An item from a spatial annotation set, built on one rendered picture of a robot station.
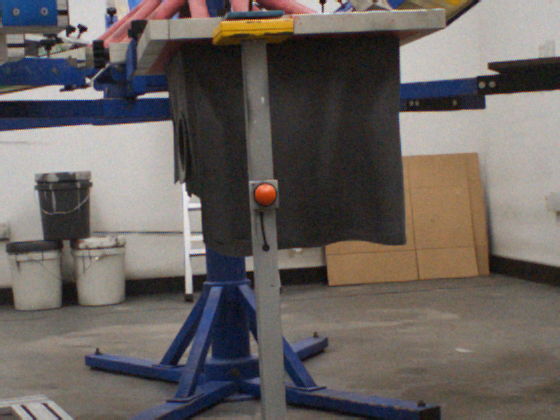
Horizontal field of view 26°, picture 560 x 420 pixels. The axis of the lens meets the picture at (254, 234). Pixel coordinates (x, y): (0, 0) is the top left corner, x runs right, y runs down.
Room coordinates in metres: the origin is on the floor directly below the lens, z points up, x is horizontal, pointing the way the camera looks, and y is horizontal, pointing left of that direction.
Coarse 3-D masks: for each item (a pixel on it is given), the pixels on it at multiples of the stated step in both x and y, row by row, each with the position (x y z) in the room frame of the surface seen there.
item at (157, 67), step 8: (192, 40) 2.36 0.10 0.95; (200, 40) 2.37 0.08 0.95; (208, 40) 2.38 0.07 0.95; (288, 40) 2.46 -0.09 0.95; (168, 48) 2.48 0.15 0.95; (176, 48) 2.49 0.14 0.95; (160, 56) 2.63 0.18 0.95; (168, 56) 2.64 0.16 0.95; (152, 64) 2.83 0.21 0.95; (160, 64) 2.82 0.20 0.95; (152, 72) 3.02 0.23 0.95; (160, 72) 3.04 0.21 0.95
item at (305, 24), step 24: (168, 24) 2.32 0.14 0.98; (192, 24) 2.32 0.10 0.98; (216, 24) 2.33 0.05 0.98; (312, 24) 2.36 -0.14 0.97; (336, 24) 2.36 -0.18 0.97; (360, 24) 2.37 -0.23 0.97; (384, 24) 2.38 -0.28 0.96; (408, 24) 2.38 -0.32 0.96; (432, 24) 2.39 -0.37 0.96; (144, 48) 2.49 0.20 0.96; (144, 72) 3.01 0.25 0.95
